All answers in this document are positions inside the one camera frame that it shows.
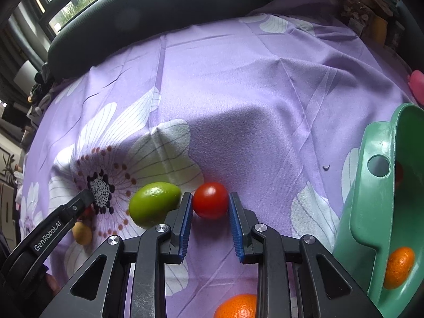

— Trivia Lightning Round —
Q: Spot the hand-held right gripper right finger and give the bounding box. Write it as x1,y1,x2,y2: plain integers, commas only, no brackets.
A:
229,192,385,318

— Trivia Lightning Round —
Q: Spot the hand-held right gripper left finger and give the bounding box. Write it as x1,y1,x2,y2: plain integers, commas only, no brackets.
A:
40,192,194,318

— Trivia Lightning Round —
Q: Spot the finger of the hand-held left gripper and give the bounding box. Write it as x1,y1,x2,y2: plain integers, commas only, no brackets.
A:
0,189,97,293

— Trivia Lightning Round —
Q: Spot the small yellow fruit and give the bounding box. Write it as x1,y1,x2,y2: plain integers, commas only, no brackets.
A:
72,221,92,246

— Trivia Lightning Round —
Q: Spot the red cherry tomato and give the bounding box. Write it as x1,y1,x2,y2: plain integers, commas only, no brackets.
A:
193,182,230,220

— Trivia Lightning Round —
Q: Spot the small dark red fruit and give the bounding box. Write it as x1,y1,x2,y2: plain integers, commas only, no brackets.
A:
78,205,95,221

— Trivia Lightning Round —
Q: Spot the green oval fruit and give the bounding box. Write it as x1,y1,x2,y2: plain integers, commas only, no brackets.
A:
129,182,182,230

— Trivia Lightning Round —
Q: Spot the orange tangerine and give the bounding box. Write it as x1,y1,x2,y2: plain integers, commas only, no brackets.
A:
214,294,258,318
383,247,416,290

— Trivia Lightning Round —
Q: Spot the green plastic bowl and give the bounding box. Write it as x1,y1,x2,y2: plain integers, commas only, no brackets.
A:
332,103,424,318

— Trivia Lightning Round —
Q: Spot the purple floral cloth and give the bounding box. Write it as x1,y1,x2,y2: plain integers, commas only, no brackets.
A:
15,0,418,318

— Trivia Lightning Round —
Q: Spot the dark grey sofa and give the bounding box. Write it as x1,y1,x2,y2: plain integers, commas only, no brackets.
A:
43,0,335,82

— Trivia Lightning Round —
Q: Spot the pink plush toy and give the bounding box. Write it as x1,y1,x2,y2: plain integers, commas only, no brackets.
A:
408,69,424,105

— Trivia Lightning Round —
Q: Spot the yellow bottle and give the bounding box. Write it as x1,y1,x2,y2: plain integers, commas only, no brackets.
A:
371,16,388,45

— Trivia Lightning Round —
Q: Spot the floral patterned box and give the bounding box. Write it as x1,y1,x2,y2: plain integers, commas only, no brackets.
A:
341,0,375,30

